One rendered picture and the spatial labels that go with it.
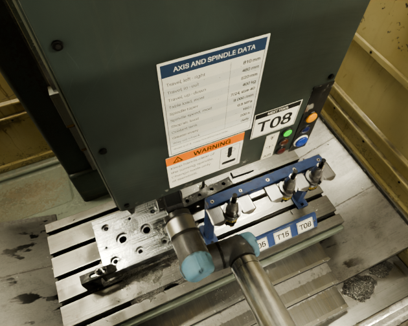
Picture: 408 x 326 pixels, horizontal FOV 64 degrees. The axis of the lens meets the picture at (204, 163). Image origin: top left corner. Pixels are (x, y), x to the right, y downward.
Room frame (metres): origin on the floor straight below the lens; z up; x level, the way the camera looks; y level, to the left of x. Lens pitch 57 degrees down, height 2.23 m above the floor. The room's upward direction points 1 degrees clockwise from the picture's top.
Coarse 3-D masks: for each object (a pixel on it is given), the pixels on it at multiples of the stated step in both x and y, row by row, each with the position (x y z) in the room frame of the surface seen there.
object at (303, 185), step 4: (300, 172) 0.62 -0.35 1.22; (300, 176) 0.61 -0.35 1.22; (296, 180) 0.59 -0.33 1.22; (300, 180) 0.59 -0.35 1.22; (304, 180) 0.59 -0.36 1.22; (300, 184) 0.57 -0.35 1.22; (304, 184) 0.57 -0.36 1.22; (308, 184) 0.57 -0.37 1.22; (300, 188) 0.56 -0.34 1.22; (304, 188) 0.56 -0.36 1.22; (308, 188) 0.56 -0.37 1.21
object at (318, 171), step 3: (315, 168) 0.60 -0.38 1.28; (318, 168) 0.60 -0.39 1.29; (321, 168) 0.59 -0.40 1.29; (312, 171) 0.60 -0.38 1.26; (315, 171) 0.59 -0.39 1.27; (318, 171) 0.59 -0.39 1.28; (321, 171) 0.59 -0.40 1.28; (309, 174) 0.61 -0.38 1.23; (312, 174) 0.60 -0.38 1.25; (315, 174) 0.59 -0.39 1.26; (318, 174) 0.59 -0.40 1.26; (321, 174) 0.59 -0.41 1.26; (312, 177) 0.59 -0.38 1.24; (315, 177) 0.59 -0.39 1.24; (318, 177) 0.59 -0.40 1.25; (315, 180) 0.58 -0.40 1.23
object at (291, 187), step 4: (288, 176) 0.57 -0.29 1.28; (296, 176) 0.56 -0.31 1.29; (288, 180) 0.55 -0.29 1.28; (292, 180) 0.55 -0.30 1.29; (284, 184) 0.55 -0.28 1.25; (288, 184) 0.55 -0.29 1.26; (292, 184) 0.54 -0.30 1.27; (284, 188) 0.55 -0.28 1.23; (288, 188) 0.54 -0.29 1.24; (292, 188) 0.54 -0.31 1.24
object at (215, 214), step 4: (212, 208) 0.47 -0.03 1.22; (216, 208) 0.47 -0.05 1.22; (220, 208) 0.47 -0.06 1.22; (208, 212) 0.46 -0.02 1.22; (212, 212) 0.46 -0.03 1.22; (216, 212) 0.46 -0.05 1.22; (220, 212) 0.46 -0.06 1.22; (212, 216) 0.45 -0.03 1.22; (216, 216) 0.45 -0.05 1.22; (220, 216) 0.45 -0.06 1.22; (224, 216) 0.45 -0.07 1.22; (212, 220) 0.43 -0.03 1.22; (216, 220) 0.43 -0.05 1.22; (220, 220) 0.43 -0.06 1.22; (224, 220) 0.43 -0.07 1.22; (212, 224) 0.42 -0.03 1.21; (216, 224) 0.42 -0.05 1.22; (220, 224) 0.42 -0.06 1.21
